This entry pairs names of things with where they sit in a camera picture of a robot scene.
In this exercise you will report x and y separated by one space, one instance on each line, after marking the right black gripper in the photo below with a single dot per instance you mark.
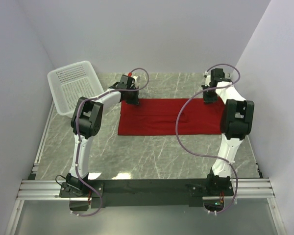
207 100

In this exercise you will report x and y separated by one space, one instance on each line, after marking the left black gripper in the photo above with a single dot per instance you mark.
135 100

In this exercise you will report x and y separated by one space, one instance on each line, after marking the red t shirt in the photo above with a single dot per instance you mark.
157 117

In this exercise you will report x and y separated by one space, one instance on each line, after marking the white plastic perforated basket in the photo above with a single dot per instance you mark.
69 83

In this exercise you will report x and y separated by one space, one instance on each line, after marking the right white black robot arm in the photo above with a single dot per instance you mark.
235 125

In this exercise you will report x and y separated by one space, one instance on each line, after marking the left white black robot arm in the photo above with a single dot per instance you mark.
86 123

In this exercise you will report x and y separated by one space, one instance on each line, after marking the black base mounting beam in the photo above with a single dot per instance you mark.
150 192

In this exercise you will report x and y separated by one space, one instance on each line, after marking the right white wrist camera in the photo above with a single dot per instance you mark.
207 78

